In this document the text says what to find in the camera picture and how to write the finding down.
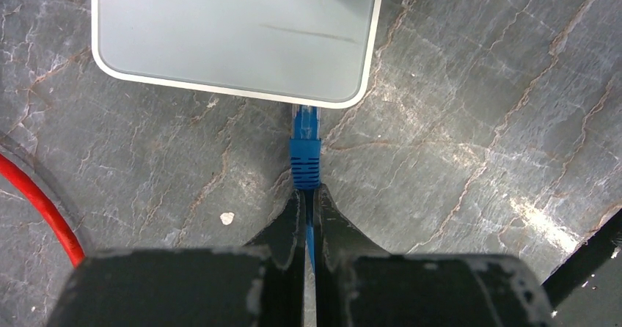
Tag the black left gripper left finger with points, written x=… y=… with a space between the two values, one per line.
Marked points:
x=260 y=283

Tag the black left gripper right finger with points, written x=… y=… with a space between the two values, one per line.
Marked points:
x=358 y=283

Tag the white network switch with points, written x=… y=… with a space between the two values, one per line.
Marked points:
x=308 y=52

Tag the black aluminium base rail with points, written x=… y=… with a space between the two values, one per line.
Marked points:
x=586 y=289

